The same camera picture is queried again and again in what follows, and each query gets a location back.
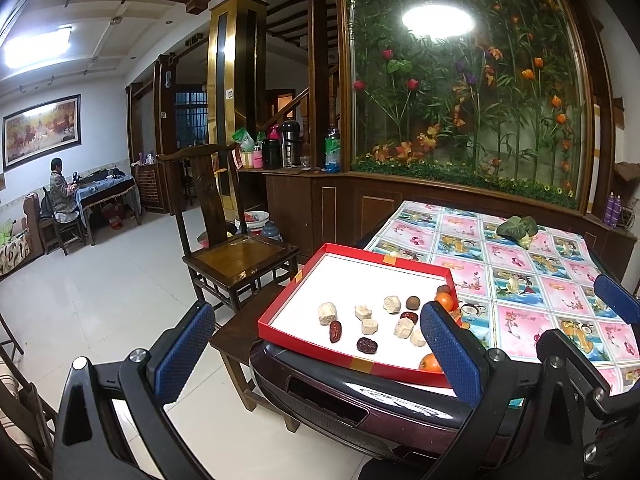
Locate orange tangerine front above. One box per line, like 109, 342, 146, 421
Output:
419, 353, 442, 374

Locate orange tangerine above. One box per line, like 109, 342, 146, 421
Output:
435, 292, 458, 312
419, 353, 442, 374

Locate brown round fruit back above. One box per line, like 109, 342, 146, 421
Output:
406, 296, 421, 311

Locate dark red date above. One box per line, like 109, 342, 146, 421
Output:
356, 337, 378, 356
400, 311, 419, 324
329, 320, 342, 344

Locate beige snack chunk edge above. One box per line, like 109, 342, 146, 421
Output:
361, 318, 378, 336

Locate beige snack chunk small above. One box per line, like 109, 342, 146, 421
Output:
355, 306, 372, 321

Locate dark red date front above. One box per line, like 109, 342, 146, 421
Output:
329, 320, 342, 344

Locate beige snack chunk large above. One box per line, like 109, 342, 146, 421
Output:
319, 302, 337, 326

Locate colourful fruit pattern tablecloth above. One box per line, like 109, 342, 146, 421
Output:
366, 217, 639, 394

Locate purple spray bottles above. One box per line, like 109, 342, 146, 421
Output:
603, 192, 622, 228

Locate green leafy vegetable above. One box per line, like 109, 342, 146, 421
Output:
496, 216, 539, 249

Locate red shallow box tray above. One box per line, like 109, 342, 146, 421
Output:
257, 243, 457, 388

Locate dark wooden chair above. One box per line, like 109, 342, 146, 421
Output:
157, 143, 298, 312

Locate seated person in background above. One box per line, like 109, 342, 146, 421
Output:
49, 157, 79, 223

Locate dark wooden low cabinet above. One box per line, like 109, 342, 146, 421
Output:
240, 169, 639, 278

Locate flower and bamboo glass display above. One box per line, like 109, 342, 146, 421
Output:
347, 0, 587, 209

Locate green label plastic bottle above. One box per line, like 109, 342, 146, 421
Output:
324, 127, 341, 174

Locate framed landscape painting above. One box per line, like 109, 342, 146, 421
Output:
2, 94, 81, 170

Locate black thermos flask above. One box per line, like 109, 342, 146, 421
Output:
281, 120, 302, 168

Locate ceiling light panel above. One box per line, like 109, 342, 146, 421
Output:
2, 27, 72, 70

